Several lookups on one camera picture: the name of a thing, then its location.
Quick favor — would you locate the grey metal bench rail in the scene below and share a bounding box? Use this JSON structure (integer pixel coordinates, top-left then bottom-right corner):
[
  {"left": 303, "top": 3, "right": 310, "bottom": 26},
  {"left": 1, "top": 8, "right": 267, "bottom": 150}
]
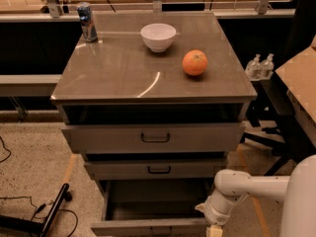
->
[{"left": 0, "top": 75, "right": 61, "bottom": 97}]

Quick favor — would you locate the right clear sanitizer bottle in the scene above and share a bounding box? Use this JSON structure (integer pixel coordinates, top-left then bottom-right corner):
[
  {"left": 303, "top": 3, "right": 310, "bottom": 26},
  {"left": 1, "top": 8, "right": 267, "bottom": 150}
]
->
[{"left": 260, "top": 53, "right": 274, "bottom": 78}]

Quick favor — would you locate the black stand leg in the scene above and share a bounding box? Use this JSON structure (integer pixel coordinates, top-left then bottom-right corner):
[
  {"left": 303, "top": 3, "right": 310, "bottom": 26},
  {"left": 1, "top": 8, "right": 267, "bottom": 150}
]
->
[{"left": 0, "top": 182, "right": 73, "bottom": 237}]

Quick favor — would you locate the left clear sanitizer bottle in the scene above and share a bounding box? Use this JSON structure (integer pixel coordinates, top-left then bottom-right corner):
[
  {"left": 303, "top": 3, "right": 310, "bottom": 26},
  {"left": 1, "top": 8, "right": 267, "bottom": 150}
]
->
[{"left": 245, "top": 54, "right": 260, "bottom": 80}]

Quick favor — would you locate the grey top drawer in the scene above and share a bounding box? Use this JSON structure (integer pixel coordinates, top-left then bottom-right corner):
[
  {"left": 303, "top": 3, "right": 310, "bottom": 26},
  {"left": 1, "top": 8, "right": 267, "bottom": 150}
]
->
[{"left": 62, "top": 122, "right": 245, "bottom": 153}]

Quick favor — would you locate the orange fruit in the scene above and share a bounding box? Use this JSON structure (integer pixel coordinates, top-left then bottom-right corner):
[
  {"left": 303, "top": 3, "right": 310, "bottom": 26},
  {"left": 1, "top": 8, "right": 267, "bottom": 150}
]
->
[{"left": 182, "top": 49, "right": 208, "bottom": 76}]

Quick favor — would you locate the grey middle drawer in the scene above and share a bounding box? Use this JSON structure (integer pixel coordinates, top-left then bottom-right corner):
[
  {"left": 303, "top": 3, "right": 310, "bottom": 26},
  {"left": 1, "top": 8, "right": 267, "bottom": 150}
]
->
[{"left": 85, "top": 159, "right": 227, "bottom": 180}]

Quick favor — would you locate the black office chair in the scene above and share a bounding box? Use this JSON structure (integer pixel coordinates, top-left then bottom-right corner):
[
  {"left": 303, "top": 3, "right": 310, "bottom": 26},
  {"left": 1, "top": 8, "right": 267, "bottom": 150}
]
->
[{"left": 242, "top": 0, "right": 316, "bottom": 176}]

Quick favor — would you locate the black floor cable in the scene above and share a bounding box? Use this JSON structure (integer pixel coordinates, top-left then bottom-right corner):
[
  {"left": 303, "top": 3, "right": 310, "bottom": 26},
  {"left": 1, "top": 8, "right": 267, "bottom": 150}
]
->
[{"left": 0, "top": 135, "right": 79, "bottom": 237}]

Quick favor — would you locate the grey drawer cabinet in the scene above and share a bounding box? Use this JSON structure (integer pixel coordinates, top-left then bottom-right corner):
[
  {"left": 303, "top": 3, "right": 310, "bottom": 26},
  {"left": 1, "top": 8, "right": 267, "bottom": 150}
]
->
[{"left": 49, "top": 10, "right": 259, "bottom": 190}]

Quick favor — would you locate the white ceramic bowl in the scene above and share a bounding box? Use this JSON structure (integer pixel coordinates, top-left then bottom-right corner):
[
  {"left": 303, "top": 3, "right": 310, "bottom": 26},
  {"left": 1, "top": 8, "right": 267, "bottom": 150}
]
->
[{"left": 140, "top": 23, "right": 177, "bottom": 52}]

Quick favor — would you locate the grey drawer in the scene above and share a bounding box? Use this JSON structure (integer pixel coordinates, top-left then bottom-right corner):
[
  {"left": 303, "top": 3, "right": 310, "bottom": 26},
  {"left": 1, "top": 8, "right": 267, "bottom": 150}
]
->
[
  {"left": 62, "top": 122, "right": 245, "bottom": 153},
  {"left": 85, "top": 159, "right": 227, "bottom": 180},
  {"left": 91, "top": 178, "right": 213, "bottom": 237}
]

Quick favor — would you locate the blue silver drink can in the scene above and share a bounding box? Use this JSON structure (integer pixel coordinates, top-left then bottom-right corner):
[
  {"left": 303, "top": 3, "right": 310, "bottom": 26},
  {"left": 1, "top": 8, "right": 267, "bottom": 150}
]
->
[{"left": 77, "top": 2, "right": 98, "bottom": 42}]

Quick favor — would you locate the clear sanitizer bottle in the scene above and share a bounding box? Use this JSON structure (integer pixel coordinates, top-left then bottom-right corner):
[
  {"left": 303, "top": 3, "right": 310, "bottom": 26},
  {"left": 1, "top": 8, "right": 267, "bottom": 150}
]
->
[
  {"left": 245, "top": 54, "right": 260, "bottom": 80},
  {"left": 260, "top": 53, "right": 274, "bottom": 78}
]

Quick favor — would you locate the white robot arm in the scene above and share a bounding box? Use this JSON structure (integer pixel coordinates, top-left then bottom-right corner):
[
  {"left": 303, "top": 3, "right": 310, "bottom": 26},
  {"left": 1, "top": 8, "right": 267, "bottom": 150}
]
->
[{"left": 196, "top": 155, "right": 316, "bottom": 237}]

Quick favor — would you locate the grey bottom drawer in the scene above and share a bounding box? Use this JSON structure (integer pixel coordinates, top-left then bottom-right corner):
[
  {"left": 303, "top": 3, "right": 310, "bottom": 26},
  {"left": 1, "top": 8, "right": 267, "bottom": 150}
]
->
[{"left": 91, "top": 178, "right": 213, "bottom": 237}]

